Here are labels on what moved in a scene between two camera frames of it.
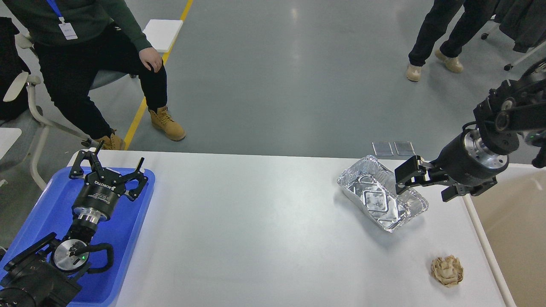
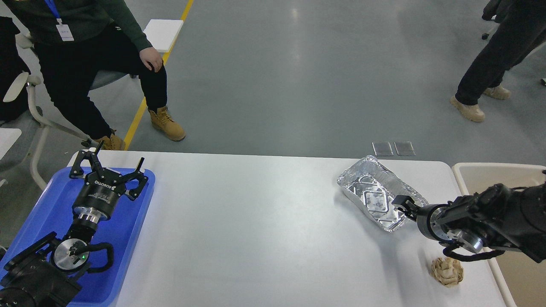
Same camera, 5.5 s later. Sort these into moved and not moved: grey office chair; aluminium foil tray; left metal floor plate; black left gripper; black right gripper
Moved: black right gripper
Not moved: aluminium foil tray; left metal floor plate; grey office chair; black left gripper
